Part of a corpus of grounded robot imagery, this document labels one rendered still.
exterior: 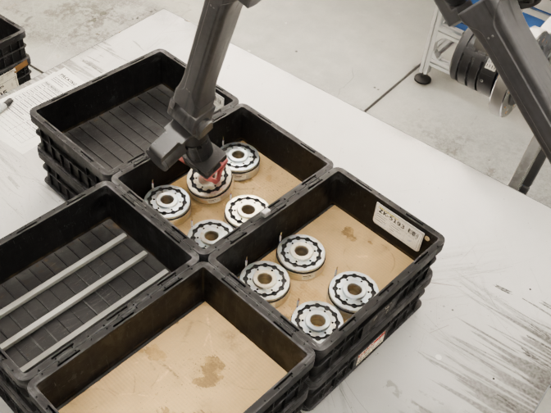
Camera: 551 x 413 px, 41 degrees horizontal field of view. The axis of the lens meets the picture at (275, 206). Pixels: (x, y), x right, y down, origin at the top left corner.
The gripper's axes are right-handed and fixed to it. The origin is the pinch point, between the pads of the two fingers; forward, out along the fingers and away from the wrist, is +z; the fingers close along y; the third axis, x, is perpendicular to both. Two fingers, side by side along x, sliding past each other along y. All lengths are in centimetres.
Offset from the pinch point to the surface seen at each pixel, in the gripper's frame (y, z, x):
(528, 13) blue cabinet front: -9, 95, 165
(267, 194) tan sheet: 9.6, 8.6, 7.3
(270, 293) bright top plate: 31.0, -1.7, -12.6
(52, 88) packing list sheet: -70, 21, -1
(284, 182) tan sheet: 9.5, 10.5, 12.9
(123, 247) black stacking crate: -0.4, -1.8, -24.9
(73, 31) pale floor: -183, 115, 52
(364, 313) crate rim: 49, -7, -6
